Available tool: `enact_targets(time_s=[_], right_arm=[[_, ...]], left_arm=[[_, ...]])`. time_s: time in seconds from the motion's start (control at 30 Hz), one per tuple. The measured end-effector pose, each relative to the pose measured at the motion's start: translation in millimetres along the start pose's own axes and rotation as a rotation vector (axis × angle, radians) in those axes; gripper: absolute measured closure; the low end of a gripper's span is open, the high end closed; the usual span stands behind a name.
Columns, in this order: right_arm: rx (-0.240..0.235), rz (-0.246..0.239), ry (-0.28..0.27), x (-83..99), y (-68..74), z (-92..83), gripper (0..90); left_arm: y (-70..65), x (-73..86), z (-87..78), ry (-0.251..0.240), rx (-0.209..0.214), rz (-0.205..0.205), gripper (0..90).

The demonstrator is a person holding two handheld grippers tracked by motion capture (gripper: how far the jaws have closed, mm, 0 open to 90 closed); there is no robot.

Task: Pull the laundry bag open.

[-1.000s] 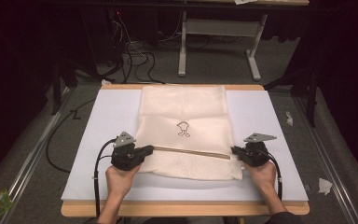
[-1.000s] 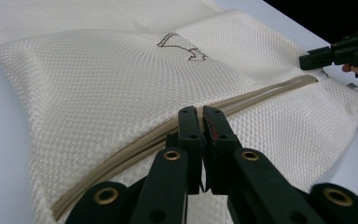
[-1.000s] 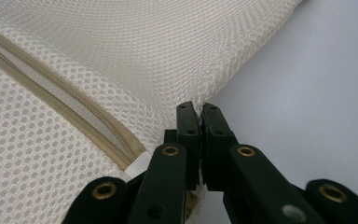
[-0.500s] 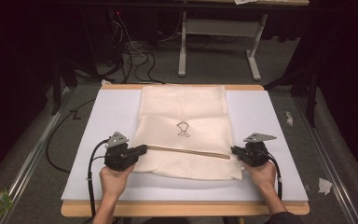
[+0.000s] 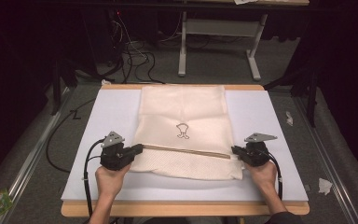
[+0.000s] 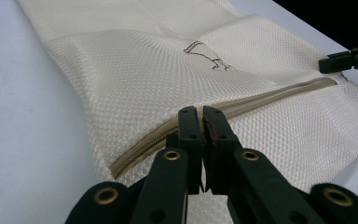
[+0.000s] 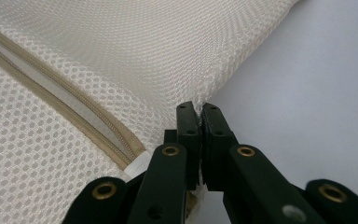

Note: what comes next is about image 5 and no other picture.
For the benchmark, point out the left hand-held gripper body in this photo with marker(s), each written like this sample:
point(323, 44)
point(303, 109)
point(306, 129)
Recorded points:
point(115, 155)

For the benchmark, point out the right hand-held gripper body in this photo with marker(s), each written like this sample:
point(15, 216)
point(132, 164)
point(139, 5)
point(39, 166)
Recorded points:
point(256, 154)

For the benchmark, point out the white mesh laundry bag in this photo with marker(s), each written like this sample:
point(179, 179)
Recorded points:
point(183, 109)

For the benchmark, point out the person's right hand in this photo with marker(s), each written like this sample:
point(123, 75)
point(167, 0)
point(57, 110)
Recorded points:
point(264, 177)

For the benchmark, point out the person's left hand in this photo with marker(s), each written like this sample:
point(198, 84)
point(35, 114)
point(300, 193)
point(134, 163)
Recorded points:
point(110, 182)

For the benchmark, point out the white foam board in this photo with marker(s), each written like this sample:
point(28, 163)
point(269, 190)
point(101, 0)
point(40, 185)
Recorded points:
point(118, 112)

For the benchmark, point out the crumpled white paper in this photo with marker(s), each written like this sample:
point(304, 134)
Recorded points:
point(289, 118)
point(325, 186)

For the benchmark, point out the small white scrap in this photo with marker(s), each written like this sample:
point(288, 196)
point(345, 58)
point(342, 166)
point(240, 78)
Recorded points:
point(105, 82)

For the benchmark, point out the wooden table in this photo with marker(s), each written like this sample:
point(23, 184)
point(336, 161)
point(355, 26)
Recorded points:
point(183, 209)

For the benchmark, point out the black stand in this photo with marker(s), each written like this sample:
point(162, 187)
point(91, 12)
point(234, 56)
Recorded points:
point(57, 87)
point(310, 93)

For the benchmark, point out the white paper sheet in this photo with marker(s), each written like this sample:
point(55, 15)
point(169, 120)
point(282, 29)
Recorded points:
point(245, 1)

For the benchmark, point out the metal floor rail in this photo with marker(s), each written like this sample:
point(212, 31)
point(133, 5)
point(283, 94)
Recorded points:
point(326, 161)
point(28, 161)

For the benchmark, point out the white desk frame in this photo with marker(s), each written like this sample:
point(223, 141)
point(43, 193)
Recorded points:
point(220, 28)

